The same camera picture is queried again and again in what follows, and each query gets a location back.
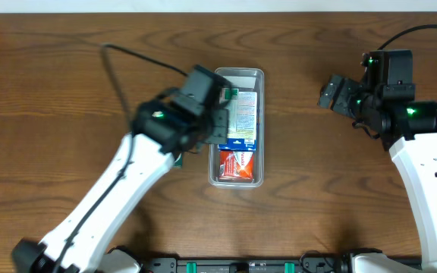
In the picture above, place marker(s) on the clear plastic container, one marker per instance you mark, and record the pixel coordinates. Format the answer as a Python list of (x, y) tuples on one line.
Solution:
[(250, 79)]

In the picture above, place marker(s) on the dark green square box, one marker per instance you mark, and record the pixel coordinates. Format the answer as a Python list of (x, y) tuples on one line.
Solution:
[(178, 163)]

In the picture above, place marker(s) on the red orange box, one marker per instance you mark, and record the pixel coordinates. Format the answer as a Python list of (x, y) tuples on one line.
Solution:
[(236, 165)]

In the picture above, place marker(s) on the white green medicine box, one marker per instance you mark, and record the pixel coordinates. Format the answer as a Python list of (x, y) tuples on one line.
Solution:
[(229, 96)]

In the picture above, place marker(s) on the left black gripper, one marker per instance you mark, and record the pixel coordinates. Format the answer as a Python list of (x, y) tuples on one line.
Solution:
[(220, 126)]

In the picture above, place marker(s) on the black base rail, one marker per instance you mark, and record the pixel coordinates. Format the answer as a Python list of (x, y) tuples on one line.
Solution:
[(309, 263)]

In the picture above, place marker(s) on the blue tall box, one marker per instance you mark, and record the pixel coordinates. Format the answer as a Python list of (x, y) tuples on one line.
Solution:
[(245, 136)]

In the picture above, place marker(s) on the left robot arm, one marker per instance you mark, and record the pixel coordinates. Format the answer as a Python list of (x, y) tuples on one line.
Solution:
[(159, 133)]

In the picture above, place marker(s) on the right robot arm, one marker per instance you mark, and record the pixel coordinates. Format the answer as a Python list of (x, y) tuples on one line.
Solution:
[(408, 130)]

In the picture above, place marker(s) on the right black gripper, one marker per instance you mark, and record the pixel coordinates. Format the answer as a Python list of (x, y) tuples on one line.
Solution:
[(341, 98)]

